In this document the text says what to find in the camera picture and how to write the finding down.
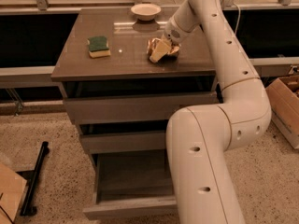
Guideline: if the top drawer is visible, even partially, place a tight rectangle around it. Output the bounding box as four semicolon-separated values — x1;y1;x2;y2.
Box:
63;77;219;125

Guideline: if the cardboard box right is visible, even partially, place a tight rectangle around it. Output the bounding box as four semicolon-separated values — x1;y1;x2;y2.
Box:
266;76;299;149

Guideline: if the open bottom drawer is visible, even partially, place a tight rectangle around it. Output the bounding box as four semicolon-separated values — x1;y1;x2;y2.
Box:
83;149;177;220

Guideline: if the black metal bar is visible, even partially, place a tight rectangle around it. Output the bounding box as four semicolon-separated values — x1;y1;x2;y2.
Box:
21;141;50;217

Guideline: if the middle drawer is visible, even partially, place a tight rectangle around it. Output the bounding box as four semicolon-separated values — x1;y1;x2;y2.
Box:
79;119;167;154

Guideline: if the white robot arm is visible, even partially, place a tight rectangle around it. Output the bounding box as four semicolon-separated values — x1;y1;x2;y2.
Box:
149;0;271;224

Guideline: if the white bowl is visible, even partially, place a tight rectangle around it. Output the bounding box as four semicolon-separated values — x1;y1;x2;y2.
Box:
131;4;161;21

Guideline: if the white cable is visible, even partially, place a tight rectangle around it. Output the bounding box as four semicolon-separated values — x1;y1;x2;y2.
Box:
233;3;242;35

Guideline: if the grey drawer cabinet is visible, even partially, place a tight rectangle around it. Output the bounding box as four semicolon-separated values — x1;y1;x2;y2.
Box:
50;6;226;221

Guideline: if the green yellow sponge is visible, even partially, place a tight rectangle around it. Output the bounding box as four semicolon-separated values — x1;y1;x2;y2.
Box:
88;36;110;58

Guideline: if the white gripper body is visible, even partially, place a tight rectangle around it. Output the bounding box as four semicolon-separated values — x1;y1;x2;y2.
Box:
164;16;194;45

